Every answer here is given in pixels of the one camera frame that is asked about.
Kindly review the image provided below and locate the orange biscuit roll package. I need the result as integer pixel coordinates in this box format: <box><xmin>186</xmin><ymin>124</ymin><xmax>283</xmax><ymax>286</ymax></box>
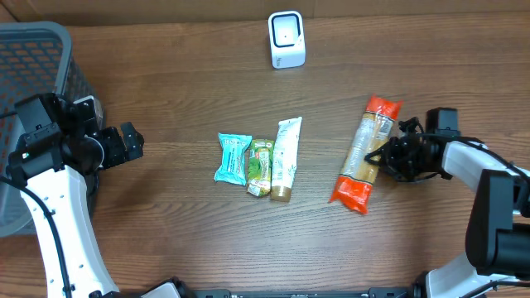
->
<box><xmin>330</xmin><ymin>94</ymin><xmax>402</xmax><ymax>214</ymax></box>

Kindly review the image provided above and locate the green juice carton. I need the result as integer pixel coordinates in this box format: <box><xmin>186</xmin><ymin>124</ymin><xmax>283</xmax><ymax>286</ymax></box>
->
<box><xmin>247</xmin><ymin>139</ymin><xmax>274</xmax><ymax>197</ymax></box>

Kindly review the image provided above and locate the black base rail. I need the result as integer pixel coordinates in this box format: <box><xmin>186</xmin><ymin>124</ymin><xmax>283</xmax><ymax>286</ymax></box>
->
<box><xmin>181</xmin><ymin>286</ymin><xmax>426</xmax><ymax>298</ymax></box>

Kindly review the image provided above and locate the teal wet wipes pack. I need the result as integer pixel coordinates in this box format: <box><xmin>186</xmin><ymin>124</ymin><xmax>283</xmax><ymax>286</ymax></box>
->
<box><xmin>214</xmin><ymin>132</ymin><xmax>253</xmax><ymax>185</ymax></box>

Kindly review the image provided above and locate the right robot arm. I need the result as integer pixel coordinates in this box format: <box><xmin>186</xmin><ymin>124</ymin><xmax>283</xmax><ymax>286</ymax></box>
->
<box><xmin>364</xmin><ymin>118</ymin><xmax>529</xmax><ymax>297</ymax></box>

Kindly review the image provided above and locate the grey plastic shopping basket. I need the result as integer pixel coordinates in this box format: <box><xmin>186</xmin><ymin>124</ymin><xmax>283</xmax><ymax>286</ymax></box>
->
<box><xmin>1</xmin><ymin>22</ymin><xmax>97</xmax><ymax>238</ymax></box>

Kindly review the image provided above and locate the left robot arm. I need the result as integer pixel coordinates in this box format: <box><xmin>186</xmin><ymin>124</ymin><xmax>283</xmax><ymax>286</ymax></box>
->
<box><xmin>1</xmin><ymin>93</ymin><xmax>144</xmax><ymax>297</ymax></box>

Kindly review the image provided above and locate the white cosmetic tube gold cap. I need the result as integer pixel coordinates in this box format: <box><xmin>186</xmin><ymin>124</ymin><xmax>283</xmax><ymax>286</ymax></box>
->
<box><xmin>271</xmin><ymin>117</ymin><xmax>302</xmax><ymax>202</ymax></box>

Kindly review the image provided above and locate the white barcode scanner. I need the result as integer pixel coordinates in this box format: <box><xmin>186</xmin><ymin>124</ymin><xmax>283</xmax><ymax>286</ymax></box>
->
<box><xmin>267</xmin><ymin>11</ymin><xmax>306</xmax><ymax>70</ymax></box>

